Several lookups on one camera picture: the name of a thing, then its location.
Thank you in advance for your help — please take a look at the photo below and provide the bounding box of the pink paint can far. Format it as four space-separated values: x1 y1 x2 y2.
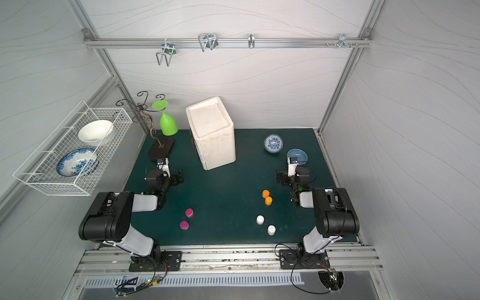
185 208 194 218

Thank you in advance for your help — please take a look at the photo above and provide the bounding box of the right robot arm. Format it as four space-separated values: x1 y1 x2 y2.
276 166 360 255

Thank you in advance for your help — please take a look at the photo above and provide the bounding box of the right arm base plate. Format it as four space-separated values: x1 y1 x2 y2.
277 249 330 270

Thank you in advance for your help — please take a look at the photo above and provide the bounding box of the blue patterned plate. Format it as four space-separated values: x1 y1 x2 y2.
56 148 98 177

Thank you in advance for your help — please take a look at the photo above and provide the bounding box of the aluminium top rail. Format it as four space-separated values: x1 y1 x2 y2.
84 36 373 50

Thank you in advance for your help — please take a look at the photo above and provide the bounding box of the double wire hook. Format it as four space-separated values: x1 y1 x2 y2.
197 33 218 52

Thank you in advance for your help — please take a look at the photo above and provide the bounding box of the white vent grille strip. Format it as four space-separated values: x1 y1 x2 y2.
83 272 305 289

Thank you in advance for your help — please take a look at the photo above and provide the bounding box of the pink paint can near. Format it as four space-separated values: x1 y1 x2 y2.
180 221 190 231

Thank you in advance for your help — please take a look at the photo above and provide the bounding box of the right end metal hook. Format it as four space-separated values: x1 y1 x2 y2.
325 34 358 49

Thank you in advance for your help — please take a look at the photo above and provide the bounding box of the small metal hook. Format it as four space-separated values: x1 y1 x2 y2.
247 34 255 49

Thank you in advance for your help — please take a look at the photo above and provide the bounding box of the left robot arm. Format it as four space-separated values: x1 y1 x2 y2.
78 169 185 262

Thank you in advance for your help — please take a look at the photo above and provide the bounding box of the metal hook with green tag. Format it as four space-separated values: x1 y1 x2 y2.
156 39 176 67

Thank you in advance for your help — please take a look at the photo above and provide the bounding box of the dark metal glass rack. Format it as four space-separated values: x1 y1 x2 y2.
116 91 175 161

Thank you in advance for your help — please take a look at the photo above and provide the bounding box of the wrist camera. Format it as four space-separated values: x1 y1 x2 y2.
157 157 171 177
287 156 298 177

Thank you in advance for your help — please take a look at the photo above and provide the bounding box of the white bowl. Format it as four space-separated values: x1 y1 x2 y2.
77 120 113 146

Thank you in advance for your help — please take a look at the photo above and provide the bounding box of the small blue patterned bowl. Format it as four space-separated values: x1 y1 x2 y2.
264 134 284 154

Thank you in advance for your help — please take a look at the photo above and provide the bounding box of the plain blue bowl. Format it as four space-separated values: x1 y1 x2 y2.
287 148 308 166

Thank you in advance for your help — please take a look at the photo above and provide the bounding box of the white paint can left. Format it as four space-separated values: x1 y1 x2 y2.
256 215 265 225

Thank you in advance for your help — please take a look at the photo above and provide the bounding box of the left base cable bundle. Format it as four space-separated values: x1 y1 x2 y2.
114 258 170 297

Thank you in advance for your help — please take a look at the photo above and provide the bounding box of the pink paint can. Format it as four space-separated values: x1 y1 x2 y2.
180 221 190 231
185 208 194 218

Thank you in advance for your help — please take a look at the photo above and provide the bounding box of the white paint can right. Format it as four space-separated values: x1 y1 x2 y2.
267 225 276 236

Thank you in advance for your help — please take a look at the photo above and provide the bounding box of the white three-drawer cabinet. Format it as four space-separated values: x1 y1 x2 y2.
186 96 236 171

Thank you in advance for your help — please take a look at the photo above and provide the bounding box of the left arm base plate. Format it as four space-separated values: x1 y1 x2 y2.
128 251 183 272

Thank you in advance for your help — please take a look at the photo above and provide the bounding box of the green upturned wine glass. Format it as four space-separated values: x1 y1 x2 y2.
152 100 178 136

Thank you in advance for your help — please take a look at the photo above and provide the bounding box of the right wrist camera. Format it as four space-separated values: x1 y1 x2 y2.
287 156 298 177

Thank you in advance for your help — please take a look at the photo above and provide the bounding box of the orange paint can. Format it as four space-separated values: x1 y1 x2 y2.
265 196 273 206
262 190 270 199

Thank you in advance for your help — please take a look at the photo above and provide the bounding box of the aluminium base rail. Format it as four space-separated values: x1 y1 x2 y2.
74 242 384 276

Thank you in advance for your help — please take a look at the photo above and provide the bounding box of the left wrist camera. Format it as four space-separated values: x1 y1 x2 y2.
157 157 171 177

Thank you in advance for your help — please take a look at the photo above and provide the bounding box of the white paint can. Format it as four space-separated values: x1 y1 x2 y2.
256 215 265 225
267 225 276 236

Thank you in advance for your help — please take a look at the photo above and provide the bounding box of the white wire basket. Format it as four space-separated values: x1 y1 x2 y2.
13 101 133 196

